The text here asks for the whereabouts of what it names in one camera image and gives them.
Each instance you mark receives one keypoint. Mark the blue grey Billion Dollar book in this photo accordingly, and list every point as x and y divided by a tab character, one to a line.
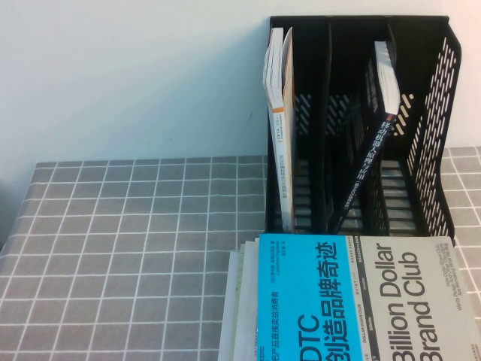
376	301

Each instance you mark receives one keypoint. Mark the white spine orange cover book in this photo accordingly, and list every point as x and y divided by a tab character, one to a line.
280	169

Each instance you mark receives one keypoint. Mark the white autonomous driving book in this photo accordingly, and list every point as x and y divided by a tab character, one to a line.
250	301

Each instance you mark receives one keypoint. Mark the dark navy robotics book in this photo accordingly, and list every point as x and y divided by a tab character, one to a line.
366	161

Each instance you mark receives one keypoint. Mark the plain white book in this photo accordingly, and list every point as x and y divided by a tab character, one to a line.
226	323

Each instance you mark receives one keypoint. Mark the black plastic book stand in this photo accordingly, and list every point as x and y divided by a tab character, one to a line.
319	56

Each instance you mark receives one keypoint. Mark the grey checked tablecloth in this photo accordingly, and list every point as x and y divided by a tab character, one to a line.
131	244

